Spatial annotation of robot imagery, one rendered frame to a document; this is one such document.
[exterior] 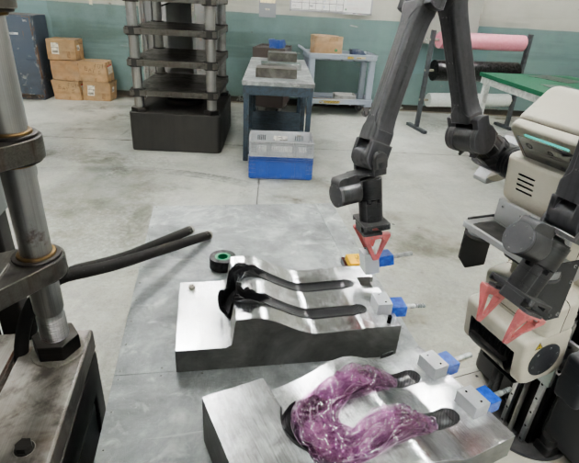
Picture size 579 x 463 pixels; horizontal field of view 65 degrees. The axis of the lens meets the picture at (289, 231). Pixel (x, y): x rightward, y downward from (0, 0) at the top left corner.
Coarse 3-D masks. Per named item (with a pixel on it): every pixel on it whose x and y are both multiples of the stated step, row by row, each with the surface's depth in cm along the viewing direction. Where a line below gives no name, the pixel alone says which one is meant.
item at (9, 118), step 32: (0, 32) 74; (0, 64) 75; (0, 96) 77; (0, 128) 79; (32, 192) 86; (32, 224) 88; (32, 256) 90; (64, 320) 101; (32, 352) 103; (64, 352) 101
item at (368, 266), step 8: (360, 248) 117; (360, 256) 116; (368, 256) 113; (384, 256) 114; (392, 256) 114; (400, 256) 116; (360, 264) 118; (368, 264) 113; (376, 264) 114; (384, 264) 114; (392, 264) 115; (368, 272) 114; (376, 272) 114
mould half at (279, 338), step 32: (224, 288) 117; (256, 288) 106; (352, 288) 115; (192, 320) 106; (224, 320) 106; (256, 320) 96; (288, 320) 100; (320, 320) 105; (352, 320) 105; (384, 320) 105; (192, 352) 97; (224, 352) 99; (256, 352) 100; (288, 352) 102; (320, 352) 103; (352, 352) 105; (384, 352) 106
